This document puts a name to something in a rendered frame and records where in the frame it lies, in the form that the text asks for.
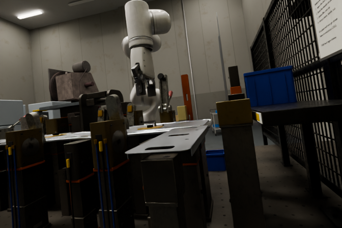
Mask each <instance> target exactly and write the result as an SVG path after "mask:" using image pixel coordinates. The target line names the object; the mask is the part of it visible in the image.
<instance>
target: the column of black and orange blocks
mask: <svg viewBox="0 0 342 228"><path fill-rule="evenodd" d="M228 71H229V78H230V86H231V88H230V90H231V95H232V94H239V93H242V90H241V86H240V79H239V72H238V66H231V67H228Z"/></svg>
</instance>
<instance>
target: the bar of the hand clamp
mask: <svg viewBox="0 0 342 228"><path fill-rule="evenodd" d="M157 77H158V79H159V91H160V107H161V113H163V111H164V110H163V104H166V107H167V112H169V111H168V106H169V94H168V80H167V75H166V74H165V75H163V74H162V73H159V74H158V76H157Z"/></svg>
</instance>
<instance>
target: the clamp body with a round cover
mask: <svg viewBox="0 0 342 228"><path fill-rule="evenodd" d="M45 122H46V134H53V133H55V132H57V133H68V132H69V124H68V118H57V119H48V120H45Z"/></svg>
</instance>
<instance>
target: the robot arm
mask: <svg viewBox="0 0 342 228"><path fill-rule="evenodd" d="M125 15H126V23H127V33H128V36H127V37H125V38H124V39H123V41H122V50H123V52H124V54H125V55H126V56H127V57H128V58H129V59H131V74H132V77H133V78H134V83H135V85H134V87H133V89H132V91H131V94H130V102H132V103H133V104H135V106H150V108H149V109H148V110H146V111H144V112H143V118H144V125H148V124H154V122H156V111H157V109H158V107H159V105H160V91H159V89H156V88H155V72H154V65H153V59H152V55H151V53H152V52H156V51H158V50H159V49H160V47H161V39H160V37H159V36H158V35H161V34H166V33H168V32H169V30H170V28H171V24H172V23H171V18H170V16H169V14H168V13H167V12H165V11H164V10H158V9H149V6H148V4H147V3H146V2H144V1H142V0H132V1H129V2H127V3H126V4H125ZM146 85H148V86H147V89H146V87H145V86H146Z"/></svg>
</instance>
